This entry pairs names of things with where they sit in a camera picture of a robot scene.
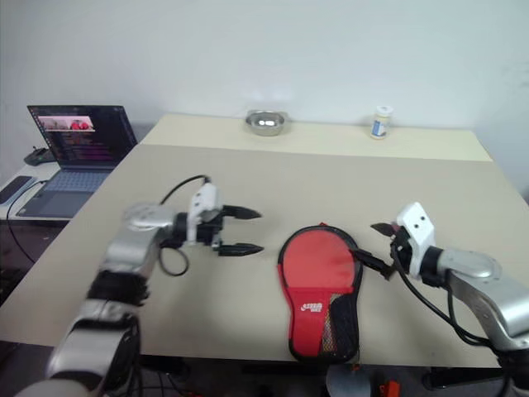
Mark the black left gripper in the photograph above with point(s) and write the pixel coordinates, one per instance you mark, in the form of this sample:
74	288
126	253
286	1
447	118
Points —
211	231

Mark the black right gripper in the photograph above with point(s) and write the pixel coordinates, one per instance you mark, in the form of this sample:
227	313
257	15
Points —
403	252

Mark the black red paddle case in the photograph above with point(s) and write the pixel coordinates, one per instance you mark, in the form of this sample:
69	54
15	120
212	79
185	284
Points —
310	314

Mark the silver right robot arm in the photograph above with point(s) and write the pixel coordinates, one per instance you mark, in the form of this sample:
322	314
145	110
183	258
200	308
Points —
475	269

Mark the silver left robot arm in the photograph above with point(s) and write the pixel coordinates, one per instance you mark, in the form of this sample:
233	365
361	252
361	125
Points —
128	248

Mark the stainless steel bowl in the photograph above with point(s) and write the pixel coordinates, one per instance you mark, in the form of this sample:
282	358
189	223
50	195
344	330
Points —
266	122

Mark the small white bottle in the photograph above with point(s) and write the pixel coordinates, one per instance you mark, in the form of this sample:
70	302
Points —
381	124

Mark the dark rounded shape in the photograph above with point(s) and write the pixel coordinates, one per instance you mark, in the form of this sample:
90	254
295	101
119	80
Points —
349	382

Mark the orange object under table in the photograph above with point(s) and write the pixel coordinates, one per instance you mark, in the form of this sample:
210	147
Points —
388	388

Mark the open grey laptop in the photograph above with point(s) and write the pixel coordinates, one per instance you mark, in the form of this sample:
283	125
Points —
78	165

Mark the black remote controller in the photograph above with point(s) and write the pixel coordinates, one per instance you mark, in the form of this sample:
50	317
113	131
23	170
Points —
39	157

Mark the black smartphone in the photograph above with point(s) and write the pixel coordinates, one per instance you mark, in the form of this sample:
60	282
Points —
14	189

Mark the white side table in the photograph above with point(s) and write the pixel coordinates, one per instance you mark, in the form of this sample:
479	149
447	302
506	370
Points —
18	170

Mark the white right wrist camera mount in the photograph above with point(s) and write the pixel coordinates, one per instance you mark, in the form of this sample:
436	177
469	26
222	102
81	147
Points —
417	225

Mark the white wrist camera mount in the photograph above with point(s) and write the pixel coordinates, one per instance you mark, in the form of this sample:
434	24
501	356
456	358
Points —
417	225
204	198

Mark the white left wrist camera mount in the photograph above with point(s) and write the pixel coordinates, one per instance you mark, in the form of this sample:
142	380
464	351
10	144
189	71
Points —
204	198

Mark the black table frame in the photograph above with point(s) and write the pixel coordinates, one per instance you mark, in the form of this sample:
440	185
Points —
458	376

